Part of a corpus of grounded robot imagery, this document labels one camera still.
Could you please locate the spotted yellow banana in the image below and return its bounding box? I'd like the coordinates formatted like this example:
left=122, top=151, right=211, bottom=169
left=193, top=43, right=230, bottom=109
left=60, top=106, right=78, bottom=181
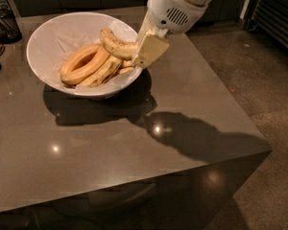
left=99, top=28, right=137, bottom=60

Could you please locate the steel appliance with vents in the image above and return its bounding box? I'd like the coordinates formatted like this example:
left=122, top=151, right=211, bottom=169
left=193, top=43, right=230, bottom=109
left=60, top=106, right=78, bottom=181
left=238, top=0, right=288, bottom=50

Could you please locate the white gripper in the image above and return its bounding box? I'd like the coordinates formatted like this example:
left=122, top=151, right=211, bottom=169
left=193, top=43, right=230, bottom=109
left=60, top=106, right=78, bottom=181
left=132, top=0, right=207, bottom=68

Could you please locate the dark spotted banana right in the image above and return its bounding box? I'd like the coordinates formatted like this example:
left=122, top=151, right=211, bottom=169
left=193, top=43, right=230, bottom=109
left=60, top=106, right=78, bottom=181
left=117, top=60, right=134, bottom=75

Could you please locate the spotted banana lower middle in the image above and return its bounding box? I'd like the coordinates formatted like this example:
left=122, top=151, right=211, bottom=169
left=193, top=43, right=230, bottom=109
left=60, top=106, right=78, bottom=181
left=81, top=57, right=122, bottom=87

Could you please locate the orange banana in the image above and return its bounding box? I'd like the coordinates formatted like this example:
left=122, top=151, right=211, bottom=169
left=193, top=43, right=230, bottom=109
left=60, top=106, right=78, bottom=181
left=60, top=45, right=109, bottom=85
left=60, top=43, right=100, bottom=77

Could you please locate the orange banana lower left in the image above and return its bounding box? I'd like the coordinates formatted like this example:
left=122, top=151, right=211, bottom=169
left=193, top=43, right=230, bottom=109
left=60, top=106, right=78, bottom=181
left=60, top=45, right=109, bottom=85

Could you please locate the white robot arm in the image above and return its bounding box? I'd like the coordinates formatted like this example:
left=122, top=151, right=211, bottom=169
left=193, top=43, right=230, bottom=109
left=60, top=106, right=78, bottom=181
left=132, top=0, right=212, bottom=68

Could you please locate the black wire mesh basket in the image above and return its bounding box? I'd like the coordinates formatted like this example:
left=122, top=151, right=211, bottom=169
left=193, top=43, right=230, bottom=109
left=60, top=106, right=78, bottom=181
left=0, top=9, right=22, bottom=44

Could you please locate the white bowl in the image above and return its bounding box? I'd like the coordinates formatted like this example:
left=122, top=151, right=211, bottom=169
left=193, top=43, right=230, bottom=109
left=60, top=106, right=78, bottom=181
left=25, top=11, right=144, bottom=100

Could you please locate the white paper bowl liner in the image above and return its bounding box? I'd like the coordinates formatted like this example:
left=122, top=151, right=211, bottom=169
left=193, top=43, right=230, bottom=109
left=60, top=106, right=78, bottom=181
left=49, top=19, right=142, bottom=93

